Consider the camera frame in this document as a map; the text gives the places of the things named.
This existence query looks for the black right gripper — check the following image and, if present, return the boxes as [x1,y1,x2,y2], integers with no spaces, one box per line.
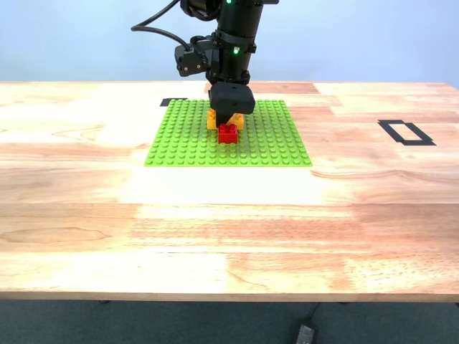
[209,44,257,127]

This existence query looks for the yellow rectangular brick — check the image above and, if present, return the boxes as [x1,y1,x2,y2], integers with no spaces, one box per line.
[207,108,245,130]

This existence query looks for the red square brick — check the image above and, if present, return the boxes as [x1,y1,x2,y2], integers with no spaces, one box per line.
[217,123,240,145]

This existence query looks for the green studded baseplate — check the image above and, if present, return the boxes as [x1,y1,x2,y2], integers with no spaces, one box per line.
[143,98,313,168]

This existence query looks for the black tape patch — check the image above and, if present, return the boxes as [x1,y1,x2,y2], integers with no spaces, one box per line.
[159,97,189,108]

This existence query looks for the black tape rectangle outline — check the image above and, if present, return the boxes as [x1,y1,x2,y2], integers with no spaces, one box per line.
[377,119,437,147]

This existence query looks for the black power adapter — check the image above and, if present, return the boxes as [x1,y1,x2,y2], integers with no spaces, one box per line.
[295,324,318,344]

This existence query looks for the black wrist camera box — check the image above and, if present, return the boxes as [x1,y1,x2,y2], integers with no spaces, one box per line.
[174,39,212,78]

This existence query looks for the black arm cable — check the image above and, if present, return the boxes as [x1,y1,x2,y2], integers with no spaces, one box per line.
[131,0,193,49]

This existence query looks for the black power adapter cable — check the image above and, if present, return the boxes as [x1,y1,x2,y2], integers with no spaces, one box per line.
[306,302,321,326]

